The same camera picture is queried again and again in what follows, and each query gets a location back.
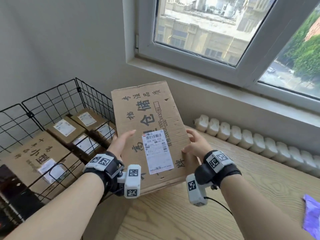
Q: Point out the person's left hand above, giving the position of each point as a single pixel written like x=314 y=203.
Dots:
x=121 y=142

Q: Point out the person's right hand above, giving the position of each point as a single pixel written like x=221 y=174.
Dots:
x=200 y=147

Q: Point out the cardboard box red-marked label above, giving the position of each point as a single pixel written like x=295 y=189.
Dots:
x=175 y=137

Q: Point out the large taped box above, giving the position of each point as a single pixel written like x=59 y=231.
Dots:
x=53 y=153

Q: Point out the cardboard box black print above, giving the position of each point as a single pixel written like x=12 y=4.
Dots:
x=62 y=177

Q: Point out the purple mailer with label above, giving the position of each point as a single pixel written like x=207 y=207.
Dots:
x=312 y=217

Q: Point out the person's left forearm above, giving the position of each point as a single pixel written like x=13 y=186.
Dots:
x=62 y=209

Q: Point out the person's right forearm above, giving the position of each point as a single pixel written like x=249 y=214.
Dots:
x=257 y=214

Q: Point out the white radiator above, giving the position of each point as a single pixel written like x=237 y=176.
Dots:
x=250 y=139

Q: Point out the wooden table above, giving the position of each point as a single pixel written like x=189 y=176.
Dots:
x=175 y=217

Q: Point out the white wrist camera with markers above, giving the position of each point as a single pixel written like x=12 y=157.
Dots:
x=196 y=192
x=132 y=182

